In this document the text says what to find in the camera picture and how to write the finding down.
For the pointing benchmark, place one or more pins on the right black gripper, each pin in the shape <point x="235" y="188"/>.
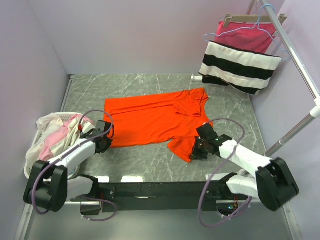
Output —
<point x="195" y="155"/>

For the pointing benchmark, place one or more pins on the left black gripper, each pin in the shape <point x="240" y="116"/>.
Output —
<point x="109" y="141"/>

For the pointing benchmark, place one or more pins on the orange t-shirt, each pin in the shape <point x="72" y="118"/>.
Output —
<point x="151" y="119"/>

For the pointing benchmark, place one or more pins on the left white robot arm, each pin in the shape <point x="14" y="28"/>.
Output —
<point x="49" y="186"/>

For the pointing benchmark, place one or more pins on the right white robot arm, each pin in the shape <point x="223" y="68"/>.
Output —
<point x="269" y="180"/>

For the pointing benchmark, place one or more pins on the black base beam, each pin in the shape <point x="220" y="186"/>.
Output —
<point x="151" y="196"/>

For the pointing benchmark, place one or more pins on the black white striped cloth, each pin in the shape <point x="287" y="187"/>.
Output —
<point x="247" y="71"/>

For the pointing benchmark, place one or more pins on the silver clothes rack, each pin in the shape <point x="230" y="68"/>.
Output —
<point x="265" y="118"/>

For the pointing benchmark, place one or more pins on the pink towel on hanger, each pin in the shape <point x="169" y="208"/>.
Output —
<point x="245" y="36"/>

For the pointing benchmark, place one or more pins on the wooden clip hanger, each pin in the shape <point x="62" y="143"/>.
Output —
<point x="243" y="18"/>

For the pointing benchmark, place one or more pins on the aluminium rail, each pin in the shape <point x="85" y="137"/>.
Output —
<point x="53" y="205"/>

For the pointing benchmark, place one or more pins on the blue wire hanger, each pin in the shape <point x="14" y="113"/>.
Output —
<point x="225" y="52"/>

